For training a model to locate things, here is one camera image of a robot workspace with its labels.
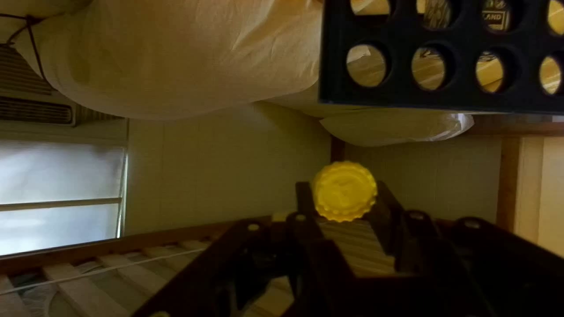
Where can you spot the patterned cube box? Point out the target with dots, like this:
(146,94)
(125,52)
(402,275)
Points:
(441,15)

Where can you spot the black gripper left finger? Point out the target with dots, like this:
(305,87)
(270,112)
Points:
(305,203)

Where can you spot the white pillow behind grid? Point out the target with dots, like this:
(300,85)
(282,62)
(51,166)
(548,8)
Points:
(180,59)

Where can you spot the yellow disc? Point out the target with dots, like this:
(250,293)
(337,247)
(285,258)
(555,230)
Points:
(344,191)

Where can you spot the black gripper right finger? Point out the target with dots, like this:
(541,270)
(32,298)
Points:
(384,217)

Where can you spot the wall air conditioner unit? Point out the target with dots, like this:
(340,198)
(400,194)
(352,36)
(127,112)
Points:
(30,106)

